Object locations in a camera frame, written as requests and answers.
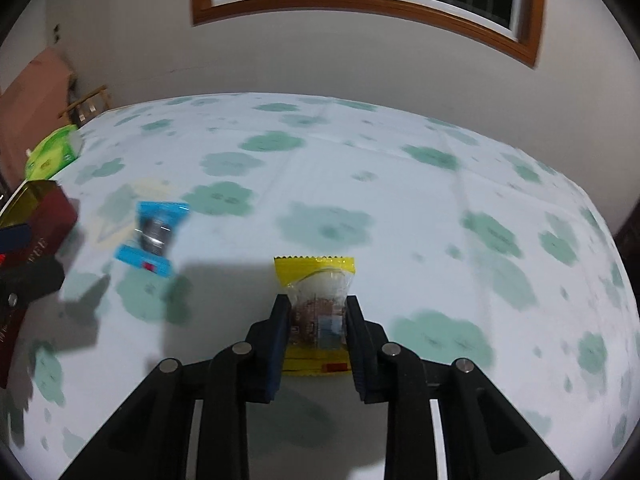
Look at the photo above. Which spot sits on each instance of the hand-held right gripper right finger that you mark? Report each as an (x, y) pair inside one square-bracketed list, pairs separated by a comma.
[(356, 345)]

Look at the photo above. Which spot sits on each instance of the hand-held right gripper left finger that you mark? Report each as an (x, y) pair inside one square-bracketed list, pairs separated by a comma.
[(277, 350)]

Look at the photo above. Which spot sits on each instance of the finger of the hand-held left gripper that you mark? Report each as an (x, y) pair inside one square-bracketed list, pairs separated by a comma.
[(32, 280), (15, 238)]

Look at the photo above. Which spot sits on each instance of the dark red gift box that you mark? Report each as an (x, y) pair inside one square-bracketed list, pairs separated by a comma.
[(50, 215)]

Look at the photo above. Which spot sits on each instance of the small yellow snack packet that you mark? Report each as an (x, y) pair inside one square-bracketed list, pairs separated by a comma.
[(315, 280)]

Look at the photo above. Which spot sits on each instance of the blue cookie packet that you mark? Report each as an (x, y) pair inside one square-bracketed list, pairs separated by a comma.
[(152, 237)]

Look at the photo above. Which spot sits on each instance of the green tissue pack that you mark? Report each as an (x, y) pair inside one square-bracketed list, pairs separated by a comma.
[(52, 152)]

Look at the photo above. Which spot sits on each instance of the cloud-print tablecloth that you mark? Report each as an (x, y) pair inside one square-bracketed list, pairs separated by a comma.
[(400, 235)]

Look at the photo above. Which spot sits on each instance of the pink cloth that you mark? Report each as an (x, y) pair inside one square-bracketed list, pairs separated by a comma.
[(30, 100)]

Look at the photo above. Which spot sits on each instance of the wooden chair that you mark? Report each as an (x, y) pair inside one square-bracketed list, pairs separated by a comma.
[(87, 102)]

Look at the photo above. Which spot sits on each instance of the dark wall switch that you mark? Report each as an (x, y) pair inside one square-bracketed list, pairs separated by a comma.
[(57, 33)]

